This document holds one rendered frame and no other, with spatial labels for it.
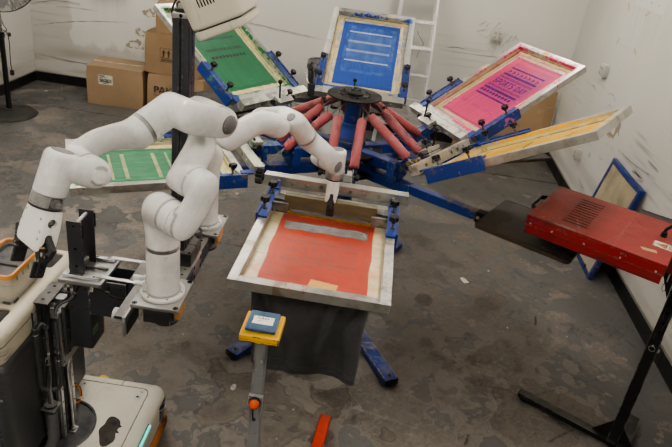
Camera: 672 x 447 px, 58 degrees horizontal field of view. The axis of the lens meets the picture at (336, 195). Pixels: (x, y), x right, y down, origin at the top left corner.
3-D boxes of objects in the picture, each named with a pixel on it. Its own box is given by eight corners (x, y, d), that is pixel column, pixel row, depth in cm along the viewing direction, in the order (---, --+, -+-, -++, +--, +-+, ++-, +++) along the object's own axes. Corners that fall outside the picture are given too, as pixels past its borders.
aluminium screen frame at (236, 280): (389, 314, 214) (391, 305, 212) (226, 287, 217) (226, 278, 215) (395, 214, 285) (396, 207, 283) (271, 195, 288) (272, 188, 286)
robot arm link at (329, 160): (292, 140, 241) (315, 168, 257) (314, 151, 233) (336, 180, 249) (305, 124, 242) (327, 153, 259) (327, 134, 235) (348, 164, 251)
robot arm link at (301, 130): (267, 131, 218) (241, 118, 227) (294, 163, 234) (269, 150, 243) (294, 97, 221) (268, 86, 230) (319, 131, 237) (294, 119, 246)
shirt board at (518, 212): (589, 246, 299) (594, 231, 295) (564, 277, 268) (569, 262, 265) (364, 160, 365) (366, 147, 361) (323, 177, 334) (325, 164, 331)
